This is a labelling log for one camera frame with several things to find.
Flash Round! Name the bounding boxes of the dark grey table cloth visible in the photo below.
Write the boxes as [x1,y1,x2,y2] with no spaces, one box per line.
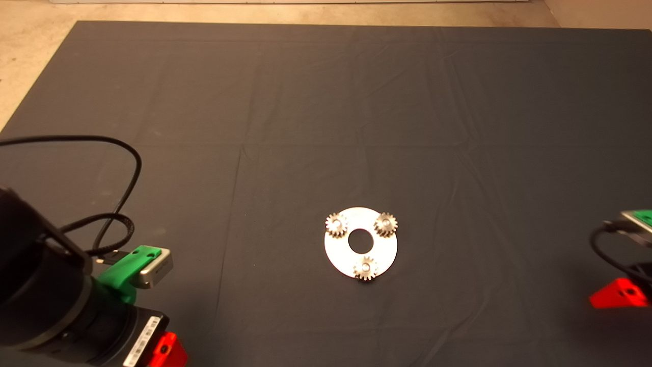
[0,20,652,367]

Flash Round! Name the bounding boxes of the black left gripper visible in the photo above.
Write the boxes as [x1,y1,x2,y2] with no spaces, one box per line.
[66,304,189,367]

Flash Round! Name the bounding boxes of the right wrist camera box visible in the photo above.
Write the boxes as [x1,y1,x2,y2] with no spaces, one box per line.
[620,211,652,248]

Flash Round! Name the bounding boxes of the small steel spur gear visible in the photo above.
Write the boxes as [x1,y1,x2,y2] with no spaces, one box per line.
[374,212,399,238]
[325,213,349,239]
[354,256,378,282]

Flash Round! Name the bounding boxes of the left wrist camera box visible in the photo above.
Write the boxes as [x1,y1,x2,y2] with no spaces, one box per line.
[137,249,174,290]

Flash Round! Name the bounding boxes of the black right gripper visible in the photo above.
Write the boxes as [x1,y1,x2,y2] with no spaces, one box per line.
[590,261,652,309]

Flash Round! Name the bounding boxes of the thin black camera cable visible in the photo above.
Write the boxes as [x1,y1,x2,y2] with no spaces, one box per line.
[0,135,143,255]

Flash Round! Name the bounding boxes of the left green camera mount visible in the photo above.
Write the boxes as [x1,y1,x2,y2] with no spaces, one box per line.
[98,246,162,305]

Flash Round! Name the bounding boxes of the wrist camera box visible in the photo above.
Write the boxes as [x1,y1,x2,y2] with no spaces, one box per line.
[620,211,652,248]
[137,249,174,290]

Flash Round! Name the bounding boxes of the black USB camera cable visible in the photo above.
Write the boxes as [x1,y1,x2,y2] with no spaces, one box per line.
[589,219,652,287]

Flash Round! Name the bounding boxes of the braided black arm cable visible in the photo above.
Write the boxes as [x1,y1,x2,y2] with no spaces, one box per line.
[59,213,136,256]

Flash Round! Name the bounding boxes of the round metal carrier plate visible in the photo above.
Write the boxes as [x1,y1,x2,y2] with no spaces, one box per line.
[324,206,398,280]

